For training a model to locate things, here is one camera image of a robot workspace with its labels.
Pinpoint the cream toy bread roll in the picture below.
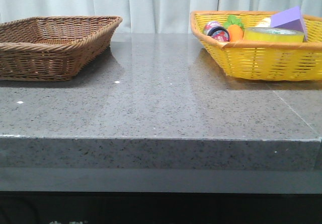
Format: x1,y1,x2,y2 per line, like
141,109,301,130
255,17,271,28

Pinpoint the yellow wicker basket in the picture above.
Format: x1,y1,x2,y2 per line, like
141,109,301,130
190,11,321,81

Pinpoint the purple foam block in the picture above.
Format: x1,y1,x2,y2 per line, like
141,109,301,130
270,6,308,41

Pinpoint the brown wicker basket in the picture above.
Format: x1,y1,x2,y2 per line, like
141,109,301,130
1,16,123,82

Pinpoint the white curtain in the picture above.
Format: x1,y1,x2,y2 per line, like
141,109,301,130
1,0,321,34

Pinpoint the yellow packing tape roll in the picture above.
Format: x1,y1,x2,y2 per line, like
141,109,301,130
244,27,305,43

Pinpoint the small round jar dark lid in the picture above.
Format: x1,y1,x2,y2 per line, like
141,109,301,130
203,21,230,42

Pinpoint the orange toy carrot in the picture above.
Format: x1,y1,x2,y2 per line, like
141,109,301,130
223,15,244,42

